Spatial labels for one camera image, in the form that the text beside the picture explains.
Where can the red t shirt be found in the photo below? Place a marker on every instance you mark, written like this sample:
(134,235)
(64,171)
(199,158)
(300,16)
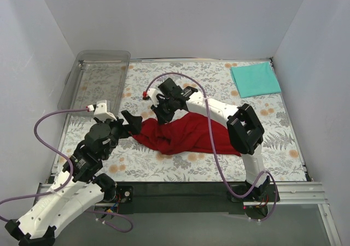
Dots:
(187,134)

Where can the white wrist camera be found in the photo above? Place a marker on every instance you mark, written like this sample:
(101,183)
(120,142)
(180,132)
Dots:
(151,94)
(101,110)

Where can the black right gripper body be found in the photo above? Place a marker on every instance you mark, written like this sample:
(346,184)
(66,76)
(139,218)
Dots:
(163,109)

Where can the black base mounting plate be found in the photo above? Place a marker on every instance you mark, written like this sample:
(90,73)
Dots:
(184,197)

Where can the folded teal t shirt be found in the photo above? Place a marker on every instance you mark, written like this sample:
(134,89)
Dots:
(255,80)

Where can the clear plastic bin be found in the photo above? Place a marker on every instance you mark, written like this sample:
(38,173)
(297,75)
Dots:
(96,75)

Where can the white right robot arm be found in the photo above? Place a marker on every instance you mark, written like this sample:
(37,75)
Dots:
(244,128)

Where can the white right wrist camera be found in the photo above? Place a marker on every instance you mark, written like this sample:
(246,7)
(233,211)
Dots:
(151,94)

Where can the aluminium frame rail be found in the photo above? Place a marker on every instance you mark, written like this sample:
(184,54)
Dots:
(301,192)

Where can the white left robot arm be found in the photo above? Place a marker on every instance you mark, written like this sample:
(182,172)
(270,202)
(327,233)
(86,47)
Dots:
(78,186)

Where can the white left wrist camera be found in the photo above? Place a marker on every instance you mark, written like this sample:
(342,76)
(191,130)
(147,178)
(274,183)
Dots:
(101,110)

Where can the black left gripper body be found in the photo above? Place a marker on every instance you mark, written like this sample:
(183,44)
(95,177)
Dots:
(120,126)

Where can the floral tablecloth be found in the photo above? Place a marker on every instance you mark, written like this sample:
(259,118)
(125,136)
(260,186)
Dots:
(131,161)

